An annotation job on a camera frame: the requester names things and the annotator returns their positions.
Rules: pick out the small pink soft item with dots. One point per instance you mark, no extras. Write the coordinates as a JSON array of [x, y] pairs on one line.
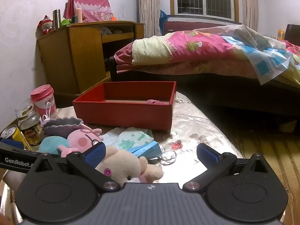
[[154, 102]]

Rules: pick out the yellow small box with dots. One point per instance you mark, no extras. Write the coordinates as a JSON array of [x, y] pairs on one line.
[[280, 34]]

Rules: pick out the teal plush toy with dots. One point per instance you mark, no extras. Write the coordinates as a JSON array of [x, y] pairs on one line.
[[51, 145]]

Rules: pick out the beige plush bear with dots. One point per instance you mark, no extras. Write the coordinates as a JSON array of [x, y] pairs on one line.
[[124, 161]]

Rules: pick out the pale blue patchwork sheet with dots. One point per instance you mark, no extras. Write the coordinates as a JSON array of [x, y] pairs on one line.
[[257, 51]]

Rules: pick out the red cardboard box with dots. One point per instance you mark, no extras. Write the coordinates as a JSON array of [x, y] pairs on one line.
[[121, 114]]

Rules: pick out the yellow drink can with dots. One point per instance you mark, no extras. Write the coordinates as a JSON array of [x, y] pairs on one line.
[[16, 136]]

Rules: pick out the dark wooden bed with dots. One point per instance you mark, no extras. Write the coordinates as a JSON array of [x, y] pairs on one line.
[[211, 93]]

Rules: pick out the green patterned white cloth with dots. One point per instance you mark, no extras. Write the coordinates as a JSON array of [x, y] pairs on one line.
[[131, 138]]

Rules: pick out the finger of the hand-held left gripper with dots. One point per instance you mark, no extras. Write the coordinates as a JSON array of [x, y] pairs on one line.
[[14, 155]]

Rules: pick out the barred window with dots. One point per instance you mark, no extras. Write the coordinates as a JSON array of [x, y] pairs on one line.
[[204, 0]]

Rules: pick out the beige curtain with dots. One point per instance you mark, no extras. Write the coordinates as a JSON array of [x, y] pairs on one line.
[[148, 7], [248, 2]]

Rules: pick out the dark small cup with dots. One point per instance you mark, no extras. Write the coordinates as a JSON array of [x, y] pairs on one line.
[[74, 19]]

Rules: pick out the grey frilled cloth pouch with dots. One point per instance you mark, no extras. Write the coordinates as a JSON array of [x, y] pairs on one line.
[[61, 124]]

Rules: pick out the blue face mask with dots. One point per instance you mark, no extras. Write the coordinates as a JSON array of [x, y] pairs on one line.
[[147, 148]]

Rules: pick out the blue hanging bag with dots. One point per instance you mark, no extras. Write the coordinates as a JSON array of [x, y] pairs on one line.
[[163, 21]]

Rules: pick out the pink tumbler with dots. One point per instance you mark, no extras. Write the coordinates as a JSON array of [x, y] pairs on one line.
[[79, 16]]

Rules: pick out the brown coffee jar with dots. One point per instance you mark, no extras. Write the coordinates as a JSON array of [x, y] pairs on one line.
[[31, 131]]

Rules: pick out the pink lidded cup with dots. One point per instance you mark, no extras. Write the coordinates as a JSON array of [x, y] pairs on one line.
[[44, 100]]

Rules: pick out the pink strawberry quilt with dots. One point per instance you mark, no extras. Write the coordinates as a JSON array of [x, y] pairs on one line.
[[182, 46]]

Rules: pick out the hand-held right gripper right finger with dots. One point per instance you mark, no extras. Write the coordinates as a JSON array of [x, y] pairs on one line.
[[207, 154]]

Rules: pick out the pink cloth covered box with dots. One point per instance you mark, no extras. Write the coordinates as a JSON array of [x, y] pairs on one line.
[[91, 8]]

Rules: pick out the wooden desk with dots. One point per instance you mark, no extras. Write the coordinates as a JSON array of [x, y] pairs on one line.
[[63, 58]]

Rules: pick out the red santa doll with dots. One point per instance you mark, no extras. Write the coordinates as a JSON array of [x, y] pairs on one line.
[[46, 25]]

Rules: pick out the pink pig plush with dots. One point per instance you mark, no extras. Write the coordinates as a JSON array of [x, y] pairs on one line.
[[80, 137]]

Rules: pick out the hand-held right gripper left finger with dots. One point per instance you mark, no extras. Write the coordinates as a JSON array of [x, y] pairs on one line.
[[93, 156]]

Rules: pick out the dark wooden furniture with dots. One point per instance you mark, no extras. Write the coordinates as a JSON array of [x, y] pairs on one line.
[[293, 34]]

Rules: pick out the clear glass jar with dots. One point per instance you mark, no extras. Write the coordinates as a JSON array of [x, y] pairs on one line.
[[23, 109]]

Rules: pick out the steel thermos flask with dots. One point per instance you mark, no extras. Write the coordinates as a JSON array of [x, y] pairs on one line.
[[56, 20]]

